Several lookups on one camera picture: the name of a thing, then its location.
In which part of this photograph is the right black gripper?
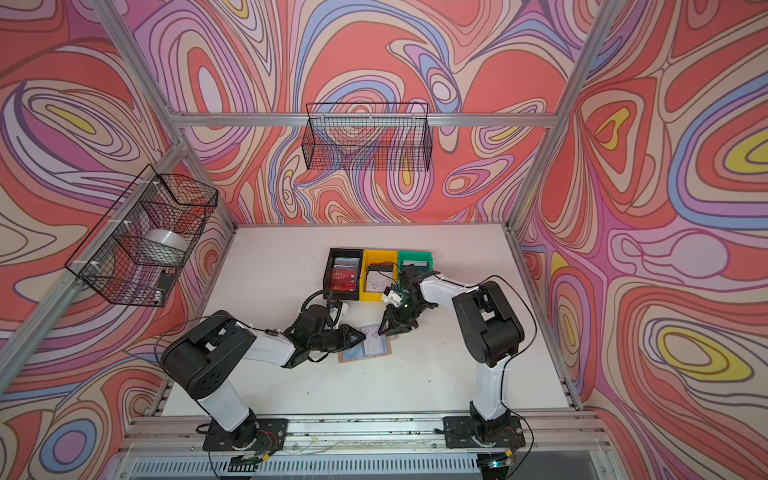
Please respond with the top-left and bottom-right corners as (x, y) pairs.
(378, 297), (432, 336)

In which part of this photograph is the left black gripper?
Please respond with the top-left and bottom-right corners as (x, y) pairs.
(308, 326), (368, 355)

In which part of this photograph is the tan leather card holder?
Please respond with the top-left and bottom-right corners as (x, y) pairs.
(338, 333), (392, 363)

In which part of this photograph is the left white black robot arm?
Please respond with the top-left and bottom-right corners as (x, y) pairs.
(159, 304), (366, 451)

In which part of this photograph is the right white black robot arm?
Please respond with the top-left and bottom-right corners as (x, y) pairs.
(378, 265), (526, 450)

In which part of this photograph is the white black cards stack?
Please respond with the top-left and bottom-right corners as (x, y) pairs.
(365, 270), (393, 293)

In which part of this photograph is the red VIP cards stack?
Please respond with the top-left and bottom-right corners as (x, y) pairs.
(330, 257), (360, 292)

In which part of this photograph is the black plastic bin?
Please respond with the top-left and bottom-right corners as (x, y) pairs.
(322, 248), (364, 301)

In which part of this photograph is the green plastic bin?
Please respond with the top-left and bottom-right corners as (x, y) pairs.
(397, 250), (433, 272)

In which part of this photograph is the yellow plastic bin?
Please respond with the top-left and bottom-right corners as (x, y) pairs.
(359, 249), (398, 302)

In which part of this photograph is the white roll in basket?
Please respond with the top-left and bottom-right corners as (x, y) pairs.
(141, 229), (189, 266)

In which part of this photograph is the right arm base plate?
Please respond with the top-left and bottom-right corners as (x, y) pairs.
(436, 414), (527, 451)

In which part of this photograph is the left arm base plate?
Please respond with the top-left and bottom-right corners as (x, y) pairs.
(203, 418), (289, 453)

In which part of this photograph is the back black wire basket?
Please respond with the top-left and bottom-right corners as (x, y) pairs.
(301, 101), (433, 173)

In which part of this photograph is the black wire basket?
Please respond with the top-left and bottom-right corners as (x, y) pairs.
(301, 101), (433, 173)
(65, 166), (219, 308)

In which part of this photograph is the left black wire basket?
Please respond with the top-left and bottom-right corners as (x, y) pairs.
(65, 166), (219, 308)

